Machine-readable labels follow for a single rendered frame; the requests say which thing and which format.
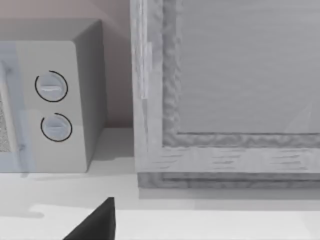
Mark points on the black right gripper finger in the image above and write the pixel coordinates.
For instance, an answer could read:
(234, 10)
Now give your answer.
(102, 222)

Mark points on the grey wooden cabinet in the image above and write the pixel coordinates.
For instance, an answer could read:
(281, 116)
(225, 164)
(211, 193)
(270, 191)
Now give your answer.
(150, 180)

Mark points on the pale round microwave knob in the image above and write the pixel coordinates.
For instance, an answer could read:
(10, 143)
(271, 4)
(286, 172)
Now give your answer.
(56, 127)
(51, 86)

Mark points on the pale microwave oven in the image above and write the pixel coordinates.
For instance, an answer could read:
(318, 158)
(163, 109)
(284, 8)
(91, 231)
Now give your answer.
(57, 50)

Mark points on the grey wooden cabinet door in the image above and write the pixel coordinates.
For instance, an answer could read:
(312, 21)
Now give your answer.
(237, 75)

